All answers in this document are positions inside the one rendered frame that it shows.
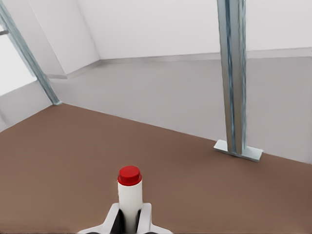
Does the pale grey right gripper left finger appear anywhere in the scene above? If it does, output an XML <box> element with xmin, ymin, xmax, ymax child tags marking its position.
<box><xmin>79</xmin><ymin>203</ymin><xmax>121</xmax><ymax>234</ymax></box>

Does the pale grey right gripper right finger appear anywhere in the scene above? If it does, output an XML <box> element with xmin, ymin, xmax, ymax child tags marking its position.
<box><xmin>136</xmin><ymin>202</ymin><xmax>174</xmax><ymax>234</ymax></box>

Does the white bottle with red cap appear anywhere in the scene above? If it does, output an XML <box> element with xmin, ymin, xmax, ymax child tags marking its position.
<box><xmin>117</xmin><ymin>165</ymin><xmax>143</xmax><ymax>234</ymax></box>

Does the silver frame post with foot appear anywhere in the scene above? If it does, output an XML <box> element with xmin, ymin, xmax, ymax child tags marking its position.
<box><xmin>214</xmin><ymin>0</ymin><xmax>264</xmax><ymax>162</ymax></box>

